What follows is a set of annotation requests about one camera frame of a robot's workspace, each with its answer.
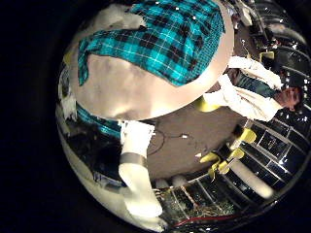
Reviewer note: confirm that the teal plaid shirt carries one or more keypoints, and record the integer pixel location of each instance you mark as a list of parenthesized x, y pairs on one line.
[(168, 42)]

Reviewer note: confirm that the person in white coat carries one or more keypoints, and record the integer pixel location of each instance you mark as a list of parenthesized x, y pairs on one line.
[(246, 100)]

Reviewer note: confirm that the yellow chair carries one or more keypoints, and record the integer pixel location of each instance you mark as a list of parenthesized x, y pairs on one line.
[(247, 135), (210, 157)]

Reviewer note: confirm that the yellow clips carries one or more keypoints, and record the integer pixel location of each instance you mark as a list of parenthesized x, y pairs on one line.
[(226, 164)]

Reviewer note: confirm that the white cylinder post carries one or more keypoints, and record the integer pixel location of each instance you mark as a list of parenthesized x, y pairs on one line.
[(251, 179)]

